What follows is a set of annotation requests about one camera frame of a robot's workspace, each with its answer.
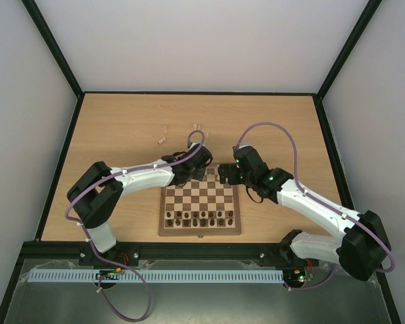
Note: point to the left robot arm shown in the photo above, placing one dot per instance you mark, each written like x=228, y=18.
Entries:
x=95, y=195

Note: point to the wooden chess board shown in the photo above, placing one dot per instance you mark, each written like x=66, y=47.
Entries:
x=198, y=196

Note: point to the white slotted cable duct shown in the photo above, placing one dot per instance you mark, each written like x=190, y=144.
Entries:
x=158, y=276

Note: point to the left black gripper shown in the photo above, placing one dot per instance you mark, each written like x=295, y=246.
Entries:
x=200, y=175

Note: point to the black aluminium rail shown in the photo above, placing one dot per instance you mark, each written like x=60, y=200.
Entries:
x=135, y=251

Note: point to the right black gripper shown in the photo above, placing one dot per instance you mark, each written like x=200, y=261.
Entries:
x=229, y=174

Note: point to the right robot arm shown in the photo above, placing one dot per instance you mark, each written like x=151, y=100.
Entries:
x=357, y=242

